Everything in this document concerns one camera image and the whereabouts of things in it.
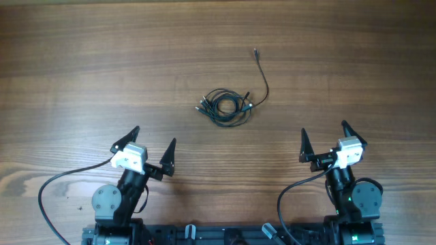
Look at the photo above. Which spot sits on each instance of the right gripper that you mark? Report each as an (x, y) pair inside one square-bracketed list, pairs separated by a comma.
[(308, 155)]

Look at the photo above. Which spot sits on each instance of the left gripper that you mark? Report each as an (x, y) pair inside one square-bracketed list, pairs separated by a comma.
[(166, 162)]

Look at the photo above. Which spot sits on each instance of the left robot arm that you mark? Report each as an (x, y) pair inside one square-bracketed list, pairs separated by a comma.
[(114, 205)]

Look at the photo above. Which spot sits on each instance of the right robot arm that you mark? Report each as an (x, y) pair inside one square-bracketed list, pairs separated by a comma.
[(357, 201)]

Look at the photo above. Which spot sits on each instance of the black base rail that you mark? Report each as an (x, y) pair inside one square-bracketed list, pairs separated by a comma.
[(304, 233)]

